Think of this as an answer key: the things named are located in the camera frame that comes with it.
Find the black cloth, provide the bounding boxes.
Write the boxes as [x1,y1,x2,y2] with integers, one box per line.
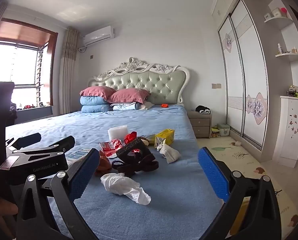
[195,105,211,114]

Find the white curved wall shelf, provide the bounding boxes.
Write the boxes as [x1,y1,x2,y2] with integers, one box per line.
[275,52,298,62]
[264,16,294,30]

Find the light blue patterned blanket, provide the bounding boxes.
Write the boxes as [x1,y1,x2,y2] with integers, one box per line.
[111,102,142,111]

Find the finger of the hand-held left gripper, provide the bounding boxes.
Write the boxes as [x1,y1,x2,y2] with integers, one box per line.
[14,133,42,150]
[49,136,76,153]

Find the printed play mat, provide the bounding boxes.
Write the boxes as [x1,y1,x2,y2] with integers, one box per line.
[196,136,298,233]

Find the red snack wrapper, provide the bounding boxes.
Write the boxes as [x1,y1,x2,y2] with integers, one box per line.
[99,139,124,158]

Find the white sliding door wardrobe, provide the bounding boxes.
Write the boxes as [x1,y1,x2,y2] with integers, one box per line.
[210,0,271,152]

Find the yellow milk carton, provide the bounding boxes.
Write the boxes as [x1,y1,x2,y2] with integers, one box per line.
[154,129,175,147]

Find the white cabinet with stickers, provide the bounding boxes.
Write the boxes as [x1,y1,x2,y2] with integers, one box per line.
[273,95,298,168]

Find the white crumpled tissue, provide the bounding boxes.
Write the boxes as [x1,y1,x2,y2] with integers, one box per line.
[101,173,151,205]

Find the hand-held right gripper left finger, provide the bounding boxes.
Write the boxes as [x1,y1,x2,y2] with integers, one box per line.
[15,149,100,240]

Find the beige curtain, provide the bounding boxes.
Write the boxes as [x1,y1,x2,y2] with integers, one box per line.
[59,27,79,115]

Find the wooden framed window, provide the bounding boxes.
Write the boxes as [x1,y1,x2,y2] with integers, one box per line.
[0,17,58,110]

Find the blue bed sheet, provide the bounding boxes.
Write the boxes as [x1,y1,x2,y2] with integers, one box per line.
[5,104,229,240]

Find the white air conditioner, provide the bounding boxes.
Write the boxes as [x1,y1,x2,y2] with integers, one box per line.
[83,26,115,47]

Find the person's left hand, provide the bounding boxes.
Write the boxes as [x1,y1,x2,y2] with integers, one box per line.
[0,195,18,230]

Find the grey nightstand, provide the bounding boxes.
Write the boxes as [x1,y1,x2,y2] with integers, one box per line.
[188,110,212,139]

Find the bed with green tufted headboard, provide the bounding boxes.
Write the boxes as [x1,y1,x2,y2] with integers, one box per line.
[5,57,229,240]

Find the black foam sponge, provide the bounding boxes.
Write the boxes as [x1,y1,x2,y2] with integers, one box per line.
[116,137,156,163]

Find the pink pillow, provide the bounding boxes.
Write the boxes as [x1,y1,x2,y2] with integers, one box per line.
[108,88,151,104]
[79,86,117,101]

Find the blue white paper leaflet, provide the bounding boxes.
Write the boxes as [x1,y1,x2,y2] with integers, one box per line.
[65,148,89,167]

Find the green storage box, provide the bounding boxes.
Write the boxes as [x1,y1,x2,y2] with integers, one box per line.
[217,123,231,137]

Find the pile of toys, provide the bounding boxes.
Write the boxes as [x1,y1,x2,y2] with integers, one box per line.
[286,85,298,98]

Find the white face mask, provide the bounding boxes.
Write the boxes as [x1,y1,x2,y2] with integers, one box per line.
[159,144,182,164]

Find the black straps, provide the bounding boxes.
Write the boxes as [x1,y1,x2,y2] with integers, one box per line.
[111,155,159,177]

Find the white foam block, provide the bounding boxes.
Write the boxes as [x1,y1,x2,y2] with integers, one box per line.
[108,125,129,140]

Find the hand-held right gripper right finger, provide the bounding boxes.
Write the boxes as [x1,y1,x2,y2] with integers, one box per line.
[198,147,281,240]

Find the light blue knitted cloth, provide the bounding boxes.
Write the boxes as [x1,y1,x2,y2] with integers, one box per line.
[140,134,156,144]

